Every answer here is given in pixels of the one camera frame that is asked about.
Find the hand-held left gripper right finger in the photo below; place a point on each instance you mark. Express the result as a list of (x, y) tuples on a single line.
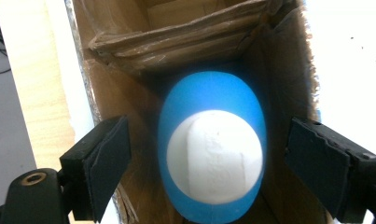
[(325, 168)]

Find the blue bottle with white cap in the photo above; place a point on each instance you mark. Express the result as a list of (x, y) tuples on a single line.
[(212, 149)]

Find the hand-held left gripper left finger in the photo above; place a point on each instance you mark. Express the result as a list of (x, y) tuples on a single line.
[(101, 165)]

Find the blue cardboard box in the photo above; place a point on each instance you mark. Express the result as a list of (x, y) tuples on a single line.
[(139, 77)]

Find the white table mat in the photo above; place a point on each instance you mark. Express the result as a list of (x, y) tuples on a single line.
[(347, 77)]

